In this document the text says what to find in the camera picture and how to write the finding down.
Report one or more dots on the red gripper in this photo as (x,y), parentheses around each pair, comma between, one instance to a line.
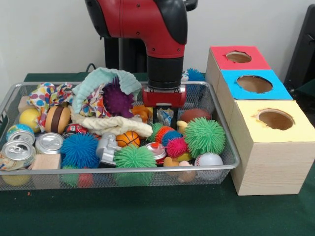
(163,98)

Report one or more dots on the crushed clear plastic bottle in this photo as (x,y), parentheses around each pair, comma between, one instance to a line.
(165,115)

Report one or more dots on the mint green cloth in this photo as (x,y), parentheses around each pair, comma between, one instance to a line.
(93,78)

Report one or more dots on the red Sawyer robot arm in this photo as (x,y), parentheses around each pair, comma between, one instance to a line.
(152,24)

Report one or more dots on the silver mesh bin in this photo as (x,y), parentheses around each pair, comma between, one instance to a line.
(98,171)

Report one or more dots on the wooden box with three holes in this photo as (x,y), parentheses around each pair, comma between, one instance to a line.
(270,167)

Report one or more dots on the large green spiky ball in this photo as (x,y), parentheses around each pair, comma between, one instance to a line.
(204,136)

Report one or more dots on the purple spiky ball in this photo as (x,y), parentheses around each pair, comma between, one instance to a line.
(116,99)

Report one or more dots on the cream cloth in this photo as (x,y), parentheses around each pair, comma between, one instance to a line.
(110,123)

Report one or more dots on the white baseball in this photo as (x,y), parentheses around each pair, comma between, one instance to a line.
(208,159)

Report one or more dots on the silver toy robot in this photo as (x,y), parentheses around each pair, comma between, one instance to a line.
(105,150)

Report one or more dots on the dark green tablecloth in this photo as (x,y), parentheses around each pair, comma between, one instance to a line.
(147,214)

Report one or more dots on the wooden cube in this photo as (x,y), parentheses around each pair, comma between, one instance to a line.
(46,161)
(22,104)

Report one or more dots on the black chair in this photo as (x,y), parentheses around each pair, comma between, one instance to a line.
(305,49)

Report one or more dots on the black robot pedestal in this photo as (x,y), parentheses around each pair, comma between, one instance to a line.
(128,56)

